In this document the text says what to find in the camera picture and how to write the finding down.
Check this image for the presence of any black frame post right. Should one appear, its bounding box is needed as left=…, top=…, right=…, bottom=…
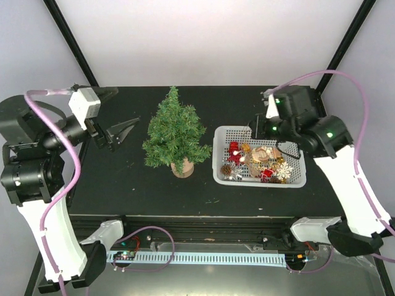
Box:
left=316, top=0, right=378, bottom=96

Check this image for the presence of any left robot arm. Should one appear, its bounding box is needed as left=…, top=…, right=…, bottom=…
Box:
left=1, top=84, right=138, bottom=294

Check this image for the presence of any white plastic basket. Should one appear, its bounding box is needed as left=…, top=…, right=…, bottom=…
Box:
left=212, top=126, right=306, bottom=188

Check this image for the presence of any white wooden snowflake ornament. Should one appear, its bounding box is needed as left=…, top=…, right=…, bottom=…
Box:
left=275, top=162, right=293, bottom=180

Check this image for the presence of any red star ornament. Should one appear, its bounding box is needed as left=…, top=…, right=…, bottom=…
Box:
left=227, top=150, right=245, bottom=166

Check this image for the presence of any white slotted cable duct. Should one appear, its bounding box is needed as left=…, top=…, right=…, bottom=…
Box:
left=107, top=251, right=286, bottom=268

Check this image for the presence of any black frame post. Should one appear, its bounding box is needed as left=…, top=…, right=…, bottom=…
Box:
left=43, top=0, right=99, bottom=86
left=316, top=0, right=378, bottom=96

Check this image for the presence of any black frame post left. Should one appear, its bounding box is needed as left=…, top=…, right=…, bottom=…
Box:
left=43, top=0, right=99, bottom=86

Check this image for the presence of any red poinsettia ornament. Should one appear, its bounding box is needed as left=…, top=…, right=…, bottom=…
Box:
left=259, top=168, right=274, bottom=183

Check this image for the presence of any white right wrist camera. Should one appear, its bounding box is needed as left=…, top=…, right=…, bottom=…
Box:
left=262, top=89, right=279, bottom=119

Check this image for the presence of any wooden merry christmas sign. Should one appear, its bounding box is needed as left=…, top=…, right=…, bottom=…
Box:
left=249, top=162, right=278, bottom=175

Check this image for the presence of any gold gift box ornament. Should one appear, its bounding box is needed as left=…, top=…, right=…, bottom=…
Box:
left=241, top=143, right=251, bottom=153

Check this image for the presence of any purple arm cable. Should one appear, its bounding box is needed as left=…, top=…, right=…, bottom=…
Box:
left=265, top=70, right=395, bottom=263
left=23, top=87, right=81, bottom=296

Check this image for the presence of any black aluminium rail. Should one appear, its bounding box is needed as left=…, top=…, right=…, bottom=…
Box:
left=69, top=215, right=349, bottom=251

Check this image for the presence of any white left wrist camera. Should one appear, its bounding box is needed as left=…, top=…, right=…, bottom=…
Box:
left=69, top=88, right=101, bottom=131

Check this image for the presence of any small green christmas tree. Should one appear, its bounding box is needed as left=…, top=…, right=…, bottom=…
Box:
left=143, top=86, right=212, bottom=168

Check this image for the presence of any wooden tree base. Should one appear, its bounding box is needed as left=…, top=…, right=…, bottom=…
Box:
left=170, top=157, right=194, bottom=178

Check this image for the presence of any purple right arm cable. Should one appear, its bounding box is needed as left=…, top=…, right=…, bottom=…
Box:
left=265, top=70, right=395, bottom=263

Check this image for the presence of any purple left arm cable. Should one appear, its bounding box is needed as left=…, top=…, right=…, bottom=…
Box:
left=23, top=87, right=81, bottom=296

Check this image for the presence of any brown pine cone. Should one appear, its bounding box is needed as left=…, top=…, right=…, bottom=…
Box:
left=269, top=176, right=282, bottom=184
left=220, top=164, right=232, bottom=176

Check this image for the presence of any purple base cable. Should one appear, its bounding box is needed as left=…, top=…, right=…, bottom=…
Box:
left=111, top=226, right=176, bottom=273
left=285, top=246, right=335, bottom=275

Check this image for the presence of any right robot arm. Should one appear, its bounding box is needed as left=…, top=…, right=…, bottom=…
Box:
left=249, top=85, right=394, bottom=257

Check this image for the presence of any red gift box ornament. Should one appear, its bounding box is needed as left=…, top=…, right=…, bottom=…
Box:
left=228, top=141, right=239, bottom=155

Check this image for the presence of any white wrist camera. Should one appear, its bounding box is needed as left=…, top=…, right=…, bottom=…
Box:
left=262, top=89, right=279, bottom=119
left=69, top=88, right=101, bottom=131

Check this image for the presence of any silver star ornament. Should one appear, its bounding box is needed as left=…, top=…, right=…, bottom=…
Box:
left=224, top=165, right=243, bottom=181

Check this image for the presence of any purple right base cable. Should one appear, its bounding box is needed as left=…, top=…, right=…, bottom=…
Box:
left=285, top=246, right=335, bottom=275

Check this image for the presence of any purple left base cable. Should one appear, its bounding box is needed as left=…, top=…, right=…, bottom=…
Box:
left=111, top=226, right=176, bottom=273

